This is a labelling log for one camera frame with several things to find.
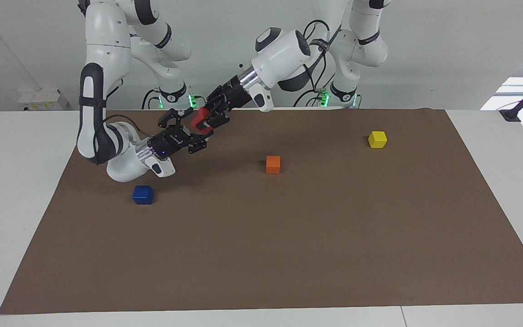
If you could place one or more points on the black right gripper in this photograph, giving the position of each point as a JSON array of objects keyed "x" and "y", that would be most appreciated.
[{"x": 173, "y": 141}]

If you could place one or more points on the brown table mat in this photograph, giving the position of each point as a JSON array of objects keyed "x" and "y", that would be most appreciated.
[{"x": 261, "y": 236}]

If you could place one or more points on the orange wooden block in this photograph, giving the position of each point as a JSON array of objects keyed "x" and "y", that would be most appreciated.
[{"x": 273, "y": 165}]

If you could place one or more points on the blue wooden block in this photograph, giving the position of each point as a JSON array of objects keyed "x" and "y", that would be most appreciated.
[{"x": 142, "y": 195}]

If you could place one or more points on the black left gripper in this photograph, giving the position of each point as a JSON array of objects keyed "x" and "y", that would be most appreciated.
[{"x": 227, "y": 97}]

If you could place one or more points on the red wooden block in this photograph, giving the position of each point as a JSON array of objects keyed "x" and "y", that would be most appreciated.
[{"x": 198, "y": 120}]

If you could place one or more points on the white power box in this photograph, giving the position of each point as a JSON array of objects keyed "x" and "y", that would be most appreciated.
[{"x": 43, "y": 97}]

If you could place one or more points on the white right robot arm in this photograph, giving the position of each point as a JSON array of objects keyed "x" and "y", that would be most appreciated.
[{"x": 102, "y": 45}]

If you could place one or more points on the yellow wooden block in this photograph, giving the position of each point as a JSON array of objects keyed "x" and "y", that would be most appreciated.
[{"x": 377, "y": 140}]

